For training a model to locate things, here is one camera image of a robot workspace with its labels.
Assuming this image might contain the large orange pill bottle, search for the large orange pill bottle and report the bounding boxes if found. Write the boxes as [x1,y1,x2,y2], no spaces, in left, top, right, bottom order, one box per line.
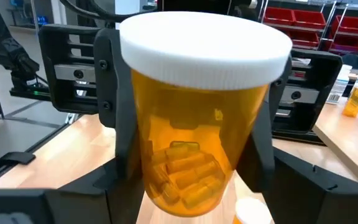
[119,11,293,218]

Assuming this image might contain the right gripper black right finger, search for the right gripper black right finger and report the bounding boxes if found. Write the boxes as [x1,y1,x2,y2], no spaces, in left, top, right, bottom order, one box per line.
[261,147,358,224]

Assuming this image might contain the small orange pill bottle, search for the small orange pill bottle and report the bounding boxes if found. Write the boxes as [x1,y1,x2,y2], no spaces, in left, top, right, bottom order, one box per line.
[342,82,358,118]

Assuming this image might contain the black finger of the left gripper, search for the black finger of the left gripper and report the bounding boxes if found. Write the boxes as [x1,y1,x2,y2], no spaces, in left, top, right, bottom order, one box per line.
[93,27,144,181]
[236,54,293,193]

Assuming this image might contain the wooden shelf black frame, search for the wooden shelf black frame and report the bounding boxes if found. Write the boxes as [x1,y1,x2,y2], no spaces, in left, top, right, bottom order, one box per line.
[312,96,358,187]

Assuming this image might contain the red bin shelving rack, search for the red bin shelving rack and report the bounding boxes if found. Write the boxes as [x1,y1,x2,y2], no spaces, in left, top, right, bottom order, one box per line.
[261,6,358,55]

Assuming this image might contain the white medicine bottle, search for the white medicine bottle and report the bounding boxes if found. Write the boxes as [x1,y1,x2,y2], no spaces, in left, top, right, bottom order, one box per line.
[326,63,353,105]

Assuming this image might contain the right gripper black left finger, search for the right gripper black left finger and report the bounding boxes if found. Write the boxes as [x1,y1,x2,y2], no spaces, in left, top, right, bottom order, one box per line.
[0,157,145,224]

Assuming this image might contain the black office chair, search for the black office chair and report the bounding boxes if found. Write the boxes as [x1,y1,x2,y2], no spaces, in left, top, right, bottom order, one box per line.
[342,52,358,70]

